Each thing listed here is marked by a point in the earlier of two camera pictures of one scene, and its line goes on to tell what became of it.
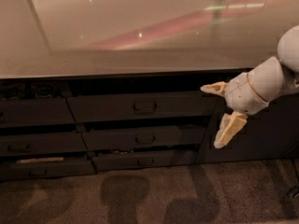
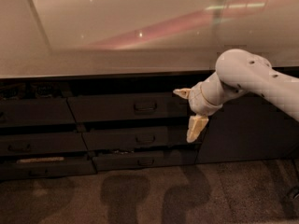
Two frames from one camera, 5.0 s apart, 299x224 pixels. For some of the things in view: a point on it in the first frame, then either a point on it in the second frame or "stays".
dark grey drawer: (39, 170) stays
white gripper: (242, 94) to (196, 101)
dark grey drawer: (154, 107) stays
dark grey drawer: (35, 111) stays
